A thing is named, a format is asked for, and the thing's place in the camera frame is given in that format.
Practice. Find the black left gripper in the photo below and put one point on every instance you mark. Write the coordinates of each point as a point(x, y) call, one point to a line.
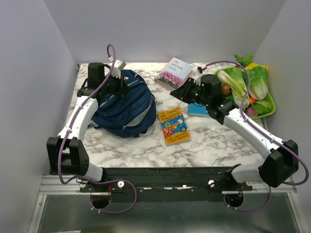
point(122, 87)

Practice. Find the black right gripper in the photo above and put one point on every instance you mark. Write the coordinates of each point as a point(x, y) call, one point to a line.
point(182, 92)

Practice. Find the white book with pink roses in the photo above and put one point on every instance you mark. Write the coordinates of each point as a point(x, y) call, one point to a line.
point(174, 74)

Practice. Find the navy blue student backpack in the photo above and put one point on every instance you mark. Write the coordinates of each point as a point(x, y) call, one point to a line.
point(127, 116)

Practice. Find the yellow paperback book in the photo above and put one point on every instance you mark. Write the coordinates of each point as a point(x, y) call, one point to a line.
point(173, 126)

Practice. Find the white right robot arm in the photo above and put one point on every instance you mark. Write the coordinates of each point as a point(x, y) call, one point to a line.
point(280, 157)

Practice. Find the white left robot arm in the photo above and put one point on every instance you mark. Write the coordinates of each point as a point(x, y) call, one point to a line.
point(67, 154)

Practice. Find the teal blue hardcover book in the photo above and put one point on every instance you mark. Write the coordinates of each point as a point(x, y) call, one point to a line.
point(197, 110)

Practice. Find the brown round fruit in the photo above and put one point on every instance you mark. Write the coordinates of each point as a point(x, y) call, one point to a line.
point(226, 89)

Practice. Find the white green bok choy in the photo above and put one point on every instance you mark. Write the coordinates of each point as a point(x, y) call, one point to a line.
point(234, 78)

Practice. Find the purple onion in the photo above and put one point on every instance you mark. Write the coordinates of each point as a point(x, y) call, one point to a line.
point(251, 112)

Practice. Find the green lettuce head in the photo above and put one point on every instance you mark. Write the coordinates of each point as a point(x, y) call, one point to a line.
point(259, 82)

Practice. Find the green plastic vegetable tray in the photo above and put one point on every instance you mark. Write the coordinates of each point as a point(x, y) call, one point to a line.
point(264, 107)

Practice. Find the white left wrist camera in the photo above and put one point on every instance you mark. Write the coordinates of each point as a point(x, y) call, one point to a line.
point(118, 67)

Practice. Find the black mounting rail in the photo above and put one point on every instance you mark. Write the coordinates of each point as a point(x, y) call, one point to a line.
point(164, 184)

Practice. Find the aluminium frame rail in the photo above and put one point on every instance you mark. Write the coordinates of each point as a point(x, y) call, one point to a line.
point(60, 208)

